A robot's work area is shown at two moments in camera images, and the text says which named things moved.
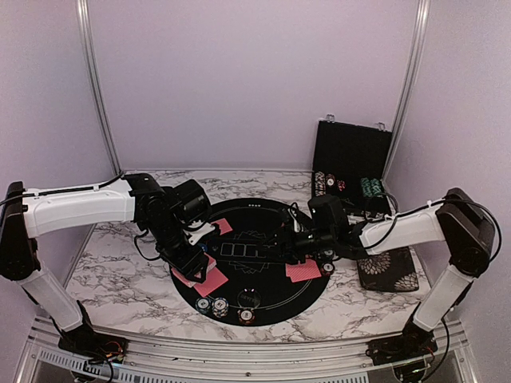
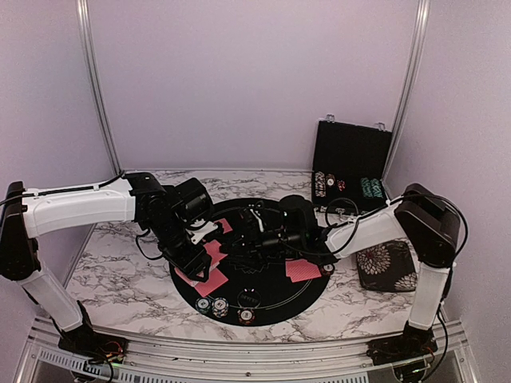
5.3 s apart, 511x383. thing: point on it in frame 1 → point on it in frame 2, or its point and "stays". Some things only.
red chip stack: [246, 315] stays
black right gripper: [283, 234] → [252, 246]
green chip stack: [203, 305] stays
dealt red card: [223, 226] stays
